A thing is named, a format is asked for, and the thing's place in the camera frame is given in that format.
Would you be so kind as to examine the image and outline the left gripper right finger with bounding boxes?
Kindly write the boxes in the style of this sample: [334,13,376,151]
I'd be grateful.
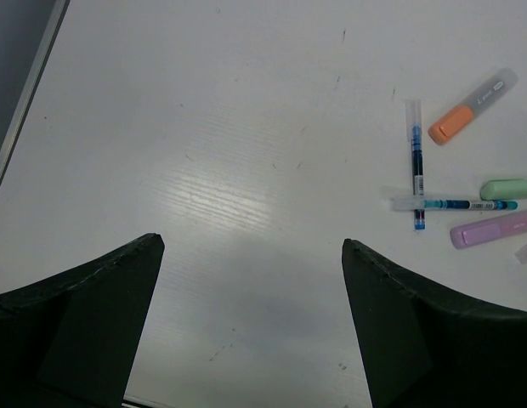
[342,239,527,407]

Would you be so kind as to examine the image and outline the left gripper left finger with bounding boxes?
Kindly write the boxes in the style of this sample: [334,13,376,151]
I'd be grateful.
[0,234,165,407]

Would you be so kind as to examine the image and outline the orange highlighter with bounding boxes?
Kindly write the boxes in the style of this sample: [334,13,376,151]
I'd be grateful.
[428,68,518,145]

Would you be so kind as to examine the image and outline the purple highlighter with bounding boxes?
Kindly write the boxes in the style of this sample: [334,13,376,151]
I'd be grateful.
[450,210,527,249]

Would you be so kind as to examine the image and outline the teal blue pen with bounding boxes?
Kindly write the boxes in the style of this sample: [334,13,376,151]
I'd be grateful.
[391,195,519,212]

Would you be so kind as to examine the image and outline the green highlighter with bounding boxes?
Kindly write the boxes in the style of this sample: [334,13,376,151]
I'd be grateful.
[479,178,527,201]

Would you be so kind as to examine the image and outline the dark blue pen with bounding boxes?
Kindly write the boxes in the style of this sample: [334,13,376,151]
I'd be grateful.
[404,98,428,231]

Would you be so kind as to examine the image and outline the aluminium rail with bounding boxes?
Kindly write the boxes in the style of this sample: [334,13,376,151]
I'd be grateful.
[0,1,70,188]

